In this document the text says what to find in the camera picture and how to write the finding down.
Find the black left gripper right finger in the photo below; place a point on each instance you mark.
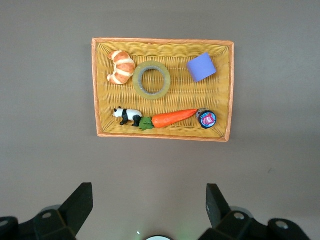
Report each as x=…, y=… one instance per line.
x=217, y=207

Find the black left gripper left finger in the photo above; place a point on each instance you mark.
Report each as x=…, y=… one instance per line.
x=75, y=210

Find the yellowish clear tape roll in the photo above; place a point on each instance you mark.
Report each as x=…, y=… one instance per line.
x=136, y=80

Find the yellow wicker basket orange rim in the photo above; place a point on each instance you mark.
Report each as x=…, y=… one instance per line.
x=175, y=97

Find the small jar with printed lid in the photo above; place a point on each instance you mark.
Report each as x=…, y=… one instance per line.
x=207, y=120

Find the toy orange carrot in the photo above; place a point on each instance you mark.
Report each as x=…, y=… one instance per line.
x=170, y=118

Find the toy panda figure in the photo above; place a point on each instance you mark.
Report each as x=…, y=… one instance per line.
x=128, y=115

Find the purple block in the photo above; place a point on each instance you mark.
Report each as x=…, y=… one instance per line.
x=201, y=67

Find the toy croissant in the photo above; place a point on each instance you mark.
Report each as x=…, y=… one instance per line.
x=122, y=67

